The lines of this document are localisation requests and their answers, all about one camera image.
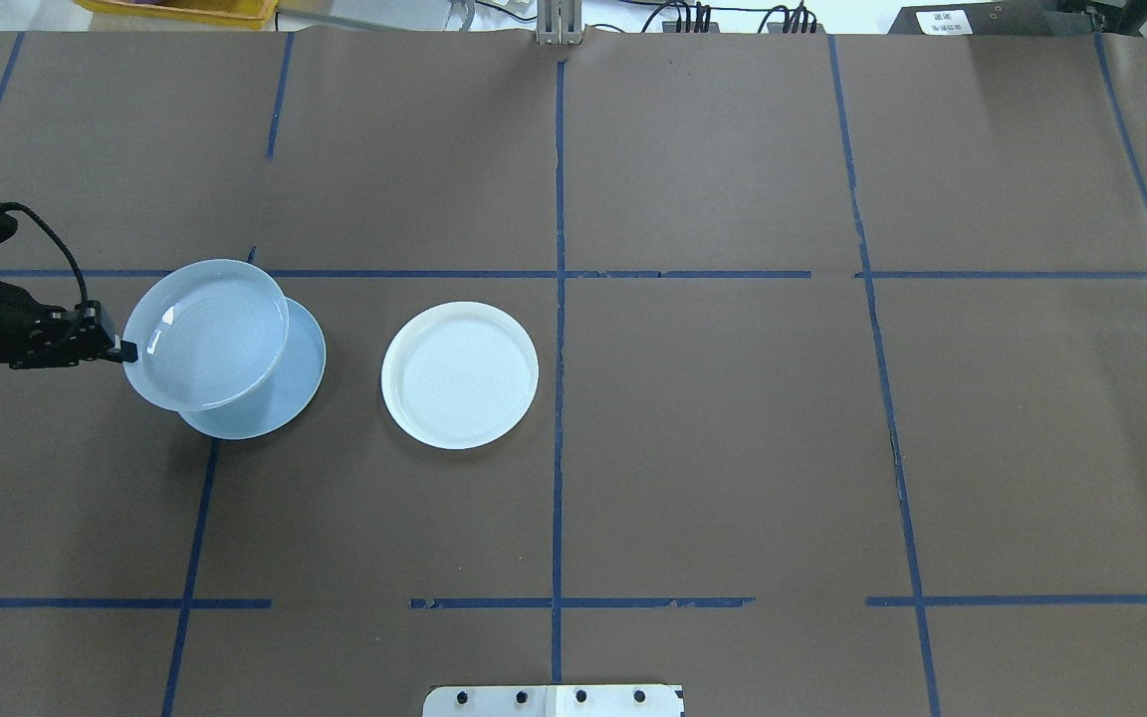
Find yellow plastic crate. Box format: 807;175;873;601
71;0;279;28

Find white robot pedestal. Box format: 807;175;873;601
422;684;686;717

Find light blue plate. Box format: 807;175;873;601
178;297;328;441

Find glossy ridged pale plate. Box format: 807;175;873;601
122;259;290;413

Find white plastic plate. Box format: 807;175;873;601
380;301;540;451

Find aluminium frame post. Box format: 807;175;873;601
536;0;583;47

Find black box with white label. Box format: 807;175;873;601
888;0;1114;37

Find black plug cable bundle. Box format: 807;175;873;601
635;0;721;35
768;0;825;35

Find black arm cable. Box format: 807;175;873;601
0;202;93;312

